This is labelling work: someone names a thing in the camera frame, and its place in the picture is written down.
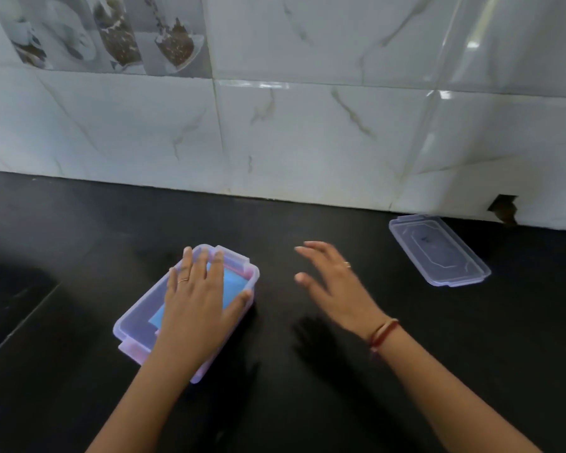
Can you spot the person's right hand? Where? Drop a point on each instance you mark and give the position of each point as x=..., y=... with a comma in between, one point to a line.
x=344, y=297

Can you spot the transparent plastic box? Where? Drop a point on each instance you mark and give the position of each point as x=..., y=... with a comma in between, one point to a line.
x=137, y=320

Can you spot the person's right forearm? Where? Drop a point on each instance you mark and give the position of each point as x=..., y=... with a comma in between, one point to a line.
x=453, y=405

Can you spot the black sink basin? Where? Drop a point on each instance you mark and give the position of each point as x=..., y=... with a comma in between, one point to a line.
x=9, y=311

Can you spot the person's left hand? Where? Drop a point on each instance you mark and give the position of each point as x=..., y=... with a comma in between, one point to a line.
x=193, y=316

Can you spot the dessert picture wall tile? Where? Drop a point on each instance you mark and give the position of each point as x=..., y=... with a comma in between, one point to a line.
x=113, y=37

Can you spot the blue rubber glove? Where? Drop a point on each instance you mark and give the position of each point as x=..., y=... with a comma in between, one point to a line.
x=233, y=285

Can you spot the transparent plastic lid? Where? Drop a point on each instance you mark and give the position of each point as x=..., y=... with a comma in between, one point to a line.
x=438, y=250

